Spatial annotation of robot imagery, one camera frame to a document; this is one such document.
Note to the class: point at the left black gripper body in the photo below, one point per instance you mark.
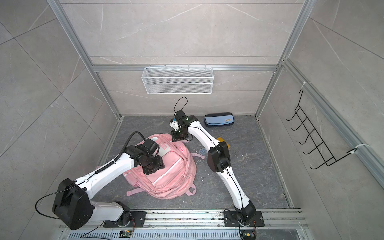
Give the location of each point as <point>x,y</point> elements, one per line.
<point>154,164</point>

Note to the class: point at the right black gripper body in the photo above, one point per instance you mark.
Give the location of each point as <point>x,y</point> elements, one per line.
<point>179,134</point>

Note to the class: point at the pink school backpack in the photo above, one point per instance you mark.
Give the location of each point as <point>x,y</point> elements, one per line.
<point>176,179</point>

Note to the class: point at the blue pencil case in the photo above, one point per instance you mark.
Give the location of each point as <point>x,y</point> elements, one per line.
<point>219,119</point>

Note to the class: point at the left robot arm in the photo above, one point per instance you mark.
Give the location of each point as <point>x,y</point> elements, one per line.
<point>74,204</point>

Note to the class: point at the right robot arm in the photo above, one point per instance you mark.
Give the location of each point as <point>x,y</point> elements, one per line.
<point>219,161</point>

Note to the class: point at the yellow card wallet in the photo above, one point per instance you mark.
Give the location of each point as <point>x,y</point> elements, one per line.
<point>222,140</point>

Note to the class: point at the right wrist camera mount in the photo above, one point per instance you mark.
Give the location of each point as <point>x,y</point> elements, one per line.
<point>174,124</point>

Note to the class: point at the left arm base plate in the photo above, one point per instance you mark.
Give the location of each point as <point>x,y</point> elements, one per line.
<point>128,220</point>

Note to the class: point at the white wire mesh basket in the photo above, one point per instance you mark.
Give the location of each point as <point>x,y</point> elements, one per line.
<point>178,80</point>

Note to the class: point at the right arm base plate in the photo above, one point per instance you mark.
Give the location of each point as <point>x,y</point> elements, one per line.
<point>236,219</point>

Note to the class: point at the aluminium mounting rail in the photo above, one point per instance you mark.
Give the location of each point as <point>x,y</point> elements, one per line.
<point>215,219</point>

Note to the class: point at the black wall hook rack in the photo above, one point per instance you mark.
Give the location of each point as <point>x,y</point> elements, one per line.
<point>313,136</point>

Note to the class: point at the white cable tie lower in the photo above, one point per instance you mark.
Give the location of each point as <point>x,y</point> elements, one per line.
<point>358,146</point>

